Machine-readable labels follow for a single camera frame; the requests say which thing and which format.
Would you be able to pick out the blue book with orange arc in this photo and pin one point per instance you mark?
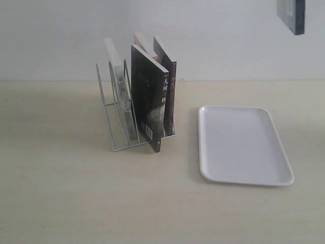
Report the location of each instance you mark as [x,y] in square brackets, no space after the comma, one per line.
[292,14]

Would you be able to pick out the black book white title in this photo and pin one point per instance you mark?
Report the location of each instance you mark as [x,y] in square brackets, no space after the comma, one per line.
[149,94]

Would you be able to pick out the grey white spine book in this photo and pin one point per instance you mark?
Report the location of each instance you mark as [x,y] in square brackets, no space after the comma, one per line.
[123,97]

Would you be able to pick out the dark maroon spine book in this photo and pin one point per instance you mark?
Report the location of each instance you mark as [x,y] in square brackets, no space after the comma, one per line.
[168,61]

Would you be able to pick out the red and teal spine book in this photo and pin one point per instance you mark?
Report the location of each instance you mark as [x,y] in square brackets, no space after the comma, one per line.
[144,44]

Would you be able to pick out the white plastic tray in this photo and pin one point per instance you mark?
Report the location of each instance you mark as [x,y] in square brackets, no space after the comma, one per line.
[240,145]

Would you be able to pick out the white wire book rack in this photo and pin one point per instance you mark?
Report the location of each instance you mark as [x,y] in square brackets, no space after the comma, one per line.
[113,115]

